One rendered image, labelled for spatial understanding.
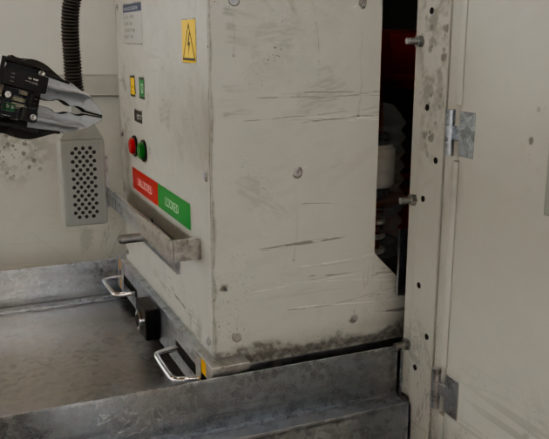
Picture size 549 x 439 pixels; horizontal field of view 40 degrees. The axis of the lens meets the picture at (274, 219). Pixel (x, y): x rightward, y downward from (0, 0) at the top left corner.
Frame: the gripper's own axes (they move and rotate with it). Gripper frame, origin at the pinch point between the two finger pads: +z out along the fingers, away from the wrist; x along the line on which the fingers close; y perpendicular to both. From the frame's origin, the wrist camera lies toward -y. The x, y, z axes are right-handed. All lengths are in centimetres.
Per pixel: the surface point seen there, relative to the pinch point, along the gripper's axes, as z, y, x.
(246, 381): 18.6, 16.9, -27.8
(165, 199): 16.8, -6.6, -9.1
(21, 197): 19, -65, -17
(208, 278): 14.0, 11.5, -16.6
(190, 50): 7.9, 7.0, 9.8
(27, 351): 7.7, -22.1, -36.1
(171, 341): 19.8, -2.4, -28.5
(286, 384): 23.9, 18.3, -27.8
